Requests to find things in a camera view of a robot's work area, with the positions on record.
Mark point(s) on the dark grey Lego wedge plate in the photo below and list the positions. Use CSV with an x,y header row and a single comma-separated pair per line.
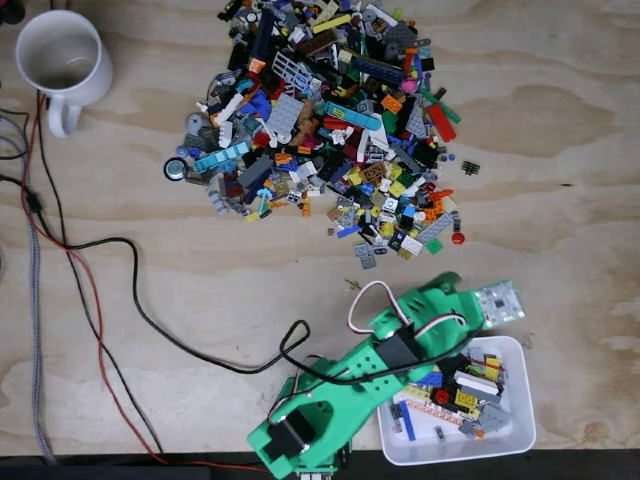
x,y
400,35

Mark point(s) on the white Lego slope piece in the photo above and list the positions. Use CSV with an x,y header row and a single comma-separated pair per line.
x,y
377,137

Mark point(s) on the grey square Lego plate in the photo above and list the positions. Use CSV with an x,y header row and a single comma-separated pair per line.
x,y
284,112

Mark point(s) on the white plastic bin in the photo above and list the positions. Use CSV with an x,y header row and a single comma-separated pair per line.
x,y
521,400

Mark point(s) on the cyan long Lego piece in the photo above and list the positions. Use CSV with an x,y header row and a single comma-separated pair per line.
x,y
352,116

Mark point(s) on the grey Lego bar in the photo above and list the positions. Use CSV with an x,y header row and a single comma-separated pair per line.
x,y
396,415

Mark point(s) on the red Lego wheel hub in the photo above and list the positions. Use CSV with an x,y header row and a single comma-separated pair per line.
x,y
441,397

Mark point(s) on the dark brown Lego plate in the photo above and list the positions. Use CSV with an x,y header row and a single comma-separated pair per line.
x,y
316,44

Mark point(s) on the pink white long Lego plate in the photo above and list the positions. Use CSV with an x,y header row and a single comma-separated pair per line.
x,y
430,409

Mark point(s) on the green long Lego plate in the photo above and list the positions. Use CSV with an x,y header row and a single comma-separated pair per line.
x,y
452,114

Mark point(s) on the yellow studded Lego brick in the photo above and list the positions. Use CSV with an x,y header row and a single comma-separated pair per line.
x,y
464,398

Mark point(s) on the grey Lego dome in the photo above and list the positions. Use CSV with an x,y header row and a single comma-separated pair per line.
x,y
196,122

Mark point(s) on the light brown Lego plate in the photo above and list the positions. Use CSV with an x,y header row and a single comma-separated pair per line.
x,y
372,171

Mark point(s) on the small yellow Lego brick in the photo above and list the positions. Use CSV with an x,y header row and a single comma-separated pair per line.
x,y
492,364

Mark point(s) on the white long Lego brick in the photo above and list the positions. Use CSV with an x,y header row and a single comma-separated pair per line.
x,y
474,381

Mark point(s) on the light grey long Lego plate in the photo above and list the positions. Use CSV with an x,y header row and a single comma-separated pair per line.
x,y
435,228

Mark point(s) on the white Lego lattice fence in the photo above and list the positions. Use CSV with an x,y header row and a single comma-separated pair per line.
x,y
287,62

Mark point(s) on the small green Lego plate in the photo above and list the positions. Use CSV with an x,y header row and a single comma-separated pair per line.
x,y
434,246

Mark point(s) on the blue thin long Lego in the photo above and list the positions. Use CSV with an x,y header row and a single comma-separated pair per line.
x,y
407,421

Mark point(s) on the black round object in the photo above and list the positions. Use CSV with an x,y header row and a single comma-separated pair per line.
x,y
9,9

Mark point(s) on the white Lego tile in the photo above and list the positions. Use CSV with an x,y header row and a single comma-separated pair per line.
x,y
411,245

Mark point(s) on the white long Lego piece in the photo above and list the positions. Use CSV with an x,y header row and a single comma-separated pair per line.
x,y
229,109

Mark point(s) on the small grey Lego plate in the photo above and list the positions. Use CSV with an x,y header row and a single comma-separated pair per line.
x,y
361,249
368,262

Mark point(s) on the red round Lego stud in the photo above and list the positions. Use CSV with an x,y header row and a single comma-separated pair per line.
x,y
457,238

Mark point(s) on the light blue long Lego plate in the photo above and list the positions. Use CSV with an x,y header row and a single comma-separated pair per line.
x,y
220,157

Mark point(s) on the yellow long Lego plate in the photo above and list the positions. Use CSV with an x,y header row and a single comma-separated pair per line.
x,y
331,23

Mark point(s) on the black Lego piece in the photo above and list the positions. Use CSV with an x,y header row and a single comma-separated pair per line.
x,y
452,367

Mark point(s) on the camera circuit board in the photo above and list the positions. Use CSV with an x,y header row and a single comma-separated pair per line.
x,y
500,304

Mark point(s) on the grey Lego wheel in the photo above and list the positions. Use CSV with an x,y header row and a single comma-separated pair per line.
x,y
175,169

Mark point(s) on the white stepped Lego brick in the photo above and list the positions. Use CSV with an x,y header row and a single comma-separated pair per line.
x,y
226,134

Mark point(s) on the navy long Lego brick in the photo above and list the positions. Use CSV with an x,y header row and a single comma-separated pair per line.
x,y
262,35

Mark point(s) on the dark grey Lego slope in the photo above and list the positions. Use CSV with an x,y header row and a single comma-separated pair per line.
x,y
255,172

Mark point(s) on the white ceramic mug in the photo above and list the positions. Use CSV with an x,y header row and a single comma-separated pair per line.
x,y
95,85

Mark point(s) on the dark blue long Lego plate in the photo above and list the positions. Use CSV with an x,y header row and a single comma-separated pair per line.
x,y
377,69

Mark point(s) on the red long Lego brick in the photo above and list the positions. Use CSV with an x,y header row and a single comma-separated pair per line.
x,y
441,122

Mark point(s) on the yellow Lego technic beam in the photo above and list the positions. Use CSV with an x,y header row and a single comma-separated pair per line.
x,y
419,393

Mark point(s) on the small black Lego grille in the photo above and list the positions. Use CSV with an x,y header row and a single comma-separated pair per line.
x,y
470,168

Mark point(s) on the tiny tan Lego piece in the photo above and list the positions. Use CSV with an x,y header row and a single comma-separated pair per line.
x,y
352,285

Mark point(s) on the pink Lego ball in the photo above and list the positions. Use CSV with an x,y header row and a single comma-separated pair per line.
x,y
409,85

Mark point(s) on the orange Lego brick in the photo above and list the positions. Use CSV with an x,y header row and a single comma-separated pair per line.
x,y
392,103

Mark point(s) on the blue Lego brick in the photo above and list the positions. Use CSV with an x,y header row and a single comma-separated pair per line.
x,y
431,380

